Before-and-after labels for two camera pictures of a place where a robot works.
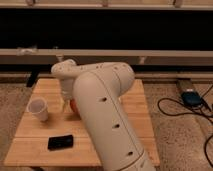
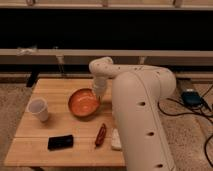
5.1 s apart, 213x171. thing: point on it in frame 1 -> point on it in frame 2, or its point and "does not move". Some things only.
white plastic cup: [38, 108] does not move
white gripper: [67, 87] -> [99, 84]
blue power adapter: [191, 98] does not move
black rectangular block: [60, 142] does not move
